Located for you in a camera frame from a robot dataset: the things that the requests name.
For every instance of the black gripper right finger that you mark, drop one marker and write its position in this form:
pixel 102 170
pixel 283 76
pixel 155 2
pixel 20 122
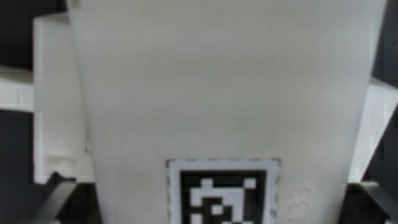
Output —
pixel 370 207

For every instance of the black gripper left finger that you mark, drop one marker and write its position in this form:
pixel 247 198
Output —
pixel 71 205

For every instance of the white cabinet body box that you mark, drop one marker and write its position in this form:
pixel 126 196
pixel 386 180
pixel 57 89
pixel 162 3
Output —
pixel 61 154

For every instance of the white cabinet top block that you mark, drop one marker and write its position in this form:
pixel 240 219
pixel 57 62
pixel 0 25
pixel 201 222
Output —
pixel 224 86

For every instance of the white L-shaped fence wall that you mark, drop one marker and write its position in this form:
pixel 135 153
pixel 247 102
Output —
pixel 16 89

